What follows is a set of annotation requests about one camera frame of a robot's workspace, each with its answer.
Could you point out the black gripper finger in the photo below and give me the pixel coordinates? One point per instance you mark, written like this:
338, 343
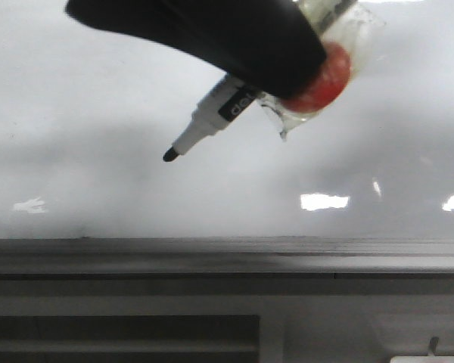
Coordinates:
267, 44

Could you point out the white black whiteboard marker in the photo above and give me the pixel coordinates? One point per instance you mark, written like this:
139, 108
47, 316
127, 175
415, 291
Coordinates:
227, 100

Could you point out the red round magnet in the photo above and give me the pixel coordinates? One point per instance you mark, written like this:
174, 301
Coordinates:
348, 31

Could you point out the white glossy whiteboard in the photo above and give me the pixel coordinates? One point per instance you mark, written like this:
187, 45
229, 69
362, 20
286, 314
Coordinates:
86, 116

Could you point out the grey aluminium marker tray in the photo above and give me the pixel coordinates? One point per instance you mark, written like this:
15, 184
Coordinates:
223, 256

